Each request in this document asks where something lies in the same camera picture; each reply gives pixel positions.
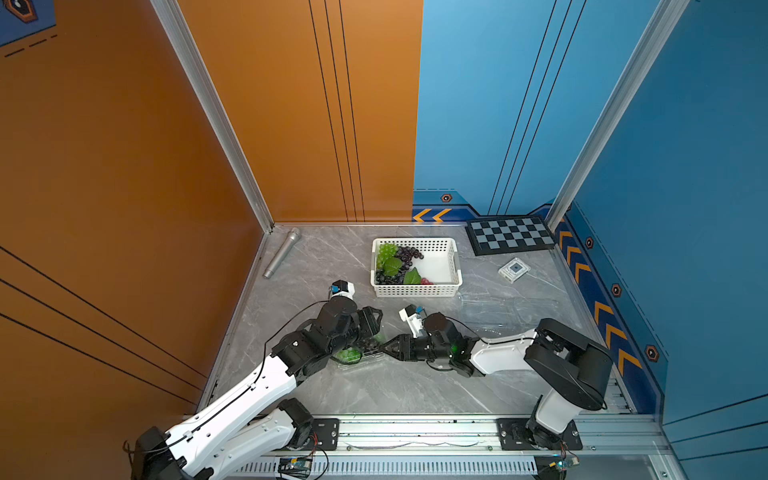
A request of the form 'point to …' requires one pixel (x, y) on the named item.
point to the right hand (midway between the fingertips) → (385, 351)
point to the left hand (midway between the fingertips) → (379, 312)
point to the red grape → (425, 281)
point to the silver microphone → (282, 253)
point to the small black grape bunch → (384, 279)
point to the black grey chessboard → (507, 235)
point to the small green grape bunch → (386, 251)
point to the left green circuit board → (295, 468)
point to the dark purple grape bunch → (406, 253)
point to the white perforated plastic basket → (440, 264)
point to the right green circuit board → (566, 463)
